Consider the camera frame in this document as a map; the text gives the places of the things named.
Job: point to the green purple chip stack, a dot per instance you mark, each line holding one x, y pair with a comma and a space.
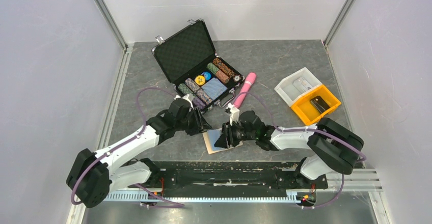
197, 102

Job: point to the orange black chip stack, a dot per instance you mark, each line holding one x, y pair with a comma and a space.
223, 67

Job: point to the green red chip stack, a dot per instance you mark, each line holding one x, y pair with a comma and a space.
218, 73

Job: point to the pink cylindrical device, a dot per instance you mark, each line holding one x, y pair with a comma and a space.
250, 79

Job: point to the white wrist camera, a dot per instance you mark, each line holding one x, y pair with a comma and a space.
187, 97
233, 113

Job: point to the silver blue credit card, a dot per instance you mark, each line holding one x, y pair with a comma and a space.
212, 140

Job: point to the blue playing card deck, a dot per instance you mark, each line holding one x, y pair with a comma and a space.
213, 90

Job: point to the black poker chip case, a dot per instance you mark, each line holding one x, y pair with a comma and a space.
186, 54

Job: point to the white card in white bin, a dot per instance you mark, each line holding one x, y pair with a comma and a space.
302, 85

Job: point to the white plastic bin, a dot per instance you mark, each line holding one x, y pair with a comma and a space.
288, 92

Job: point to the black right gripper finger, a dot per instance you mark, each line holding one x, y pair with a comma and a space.
225, 141
227, 129

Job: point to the black card in yellow bin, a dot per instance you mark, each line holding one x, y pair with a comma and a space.
319, 104

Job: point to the loose black white chips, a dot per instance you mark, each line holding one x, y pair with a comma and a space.
238, 78

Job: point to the yellow plastic bin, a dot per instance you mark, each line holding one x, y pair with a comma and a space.
307, 113

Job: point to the blue orange chip stack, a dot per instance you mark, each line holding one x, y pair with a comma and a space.
198, 91

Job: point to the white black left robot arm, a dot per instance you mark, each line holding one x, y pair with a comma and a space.
94, 175

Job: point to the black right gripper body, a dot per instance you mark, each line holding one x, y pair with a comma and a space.
239, 134

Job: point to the blue dealer button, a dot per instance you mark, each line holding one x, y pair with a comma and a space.
207, 76

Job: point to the white slotted cable duct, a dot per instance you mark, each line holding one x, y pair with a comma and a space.
142, 196

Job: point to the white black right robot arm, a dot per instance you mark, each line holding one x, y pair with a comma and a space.
335, 148

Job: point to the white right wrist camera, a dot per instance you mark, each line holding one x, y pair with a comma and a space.
233, 113

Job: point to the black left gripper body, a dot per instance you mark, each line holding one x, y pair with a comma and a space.
180, 124

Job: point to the beige leather card holder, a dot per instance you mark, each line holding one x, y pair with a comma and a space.
209, 146

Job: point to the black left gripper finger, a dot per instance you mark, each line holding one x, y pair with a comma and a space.
201, 123
197, 129

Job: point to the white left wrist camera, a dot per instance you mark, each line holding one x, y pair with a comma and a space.
187, 97

